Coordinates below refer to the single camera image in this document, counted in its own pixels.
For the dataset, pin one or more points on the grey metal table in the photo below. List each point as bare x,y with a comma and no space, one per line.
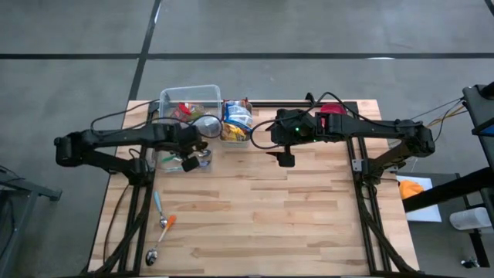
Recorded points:
23,193

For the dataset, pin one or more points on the yellow snack bag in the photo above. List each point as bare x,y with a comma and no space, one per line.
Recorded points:
231,133

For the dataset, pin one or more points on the black aluminium table frame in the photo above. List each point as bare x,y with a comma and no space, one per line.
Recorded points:
136,231

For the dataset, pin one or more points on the black frame clamp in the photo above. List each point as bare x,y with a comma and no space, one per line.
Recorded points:
310,98

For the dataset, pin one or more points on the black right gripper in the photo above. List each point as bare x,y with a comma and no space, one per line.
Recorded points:
293,127

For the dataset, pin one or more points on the white plastic basket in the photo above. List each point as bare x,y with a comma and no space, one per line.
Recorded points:
235,143

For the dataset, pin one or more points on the red and white snack bag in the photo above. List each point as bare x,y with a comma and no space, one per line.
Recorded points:
244,102

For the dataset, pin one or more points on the translucent plastic storage tub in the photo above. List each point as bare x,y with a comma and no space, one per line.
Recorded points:
193,94

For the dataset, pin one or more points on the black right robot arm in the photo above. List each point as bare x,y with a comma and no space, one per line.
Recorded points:
378,129

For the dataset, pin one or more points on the black metal bar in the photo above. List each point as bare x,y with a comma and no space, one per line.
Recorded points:
447,191

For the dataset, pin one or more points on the white roll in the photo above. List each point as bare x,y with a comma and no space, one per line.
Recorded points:
469,219

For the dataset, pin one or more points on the blue and white snack bag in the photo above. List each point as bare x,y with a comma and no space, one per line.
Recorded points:
237,114

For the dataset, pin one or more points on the black equipment cart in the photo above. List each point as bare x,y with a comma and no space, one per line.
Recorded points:
482,112

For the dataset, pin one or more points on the white paper sheet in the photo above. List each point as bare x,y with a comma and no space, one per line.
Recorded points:
428,214

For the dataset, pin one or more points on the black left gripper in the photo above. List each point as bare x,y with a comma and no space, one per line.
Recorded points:
191,143

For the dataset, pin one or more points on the small black object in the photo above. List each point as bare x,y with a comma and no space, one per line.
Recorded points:
470,263

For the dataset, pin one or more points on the silver frame bracket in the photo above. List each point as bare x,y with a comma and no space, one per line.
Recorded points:
356,165

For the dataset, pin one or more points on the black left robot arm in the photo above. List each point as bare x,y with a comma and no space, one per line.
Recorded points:
116,139

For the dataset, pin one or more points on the orange object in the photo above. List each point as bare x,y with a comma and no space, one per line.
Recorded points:
410,189

